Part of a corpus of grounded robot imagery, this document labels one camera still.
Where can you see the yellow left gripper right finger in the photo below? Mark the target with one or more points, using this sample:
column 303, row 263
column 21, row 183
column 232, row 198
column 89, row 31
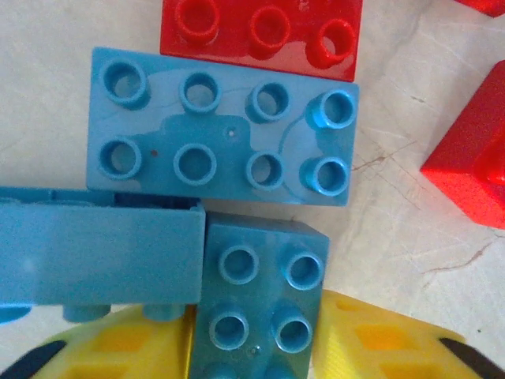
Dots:
column 378, row 343

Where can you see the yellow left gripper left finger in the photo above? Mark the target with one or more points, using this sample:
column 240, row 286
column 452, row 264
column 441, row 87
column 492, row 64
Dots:
column 118, row 347

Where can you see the long blue lego brick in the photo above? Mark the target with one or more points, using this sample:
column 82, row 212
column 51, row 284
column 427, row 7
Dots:
column 98, row 252
column 205, row 130

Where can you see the red lego brick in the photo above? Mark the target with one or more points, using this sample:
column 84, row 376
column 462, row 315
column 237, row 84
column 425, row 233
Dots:
column 465, row 169
column 487, row 6
column 292, row 59

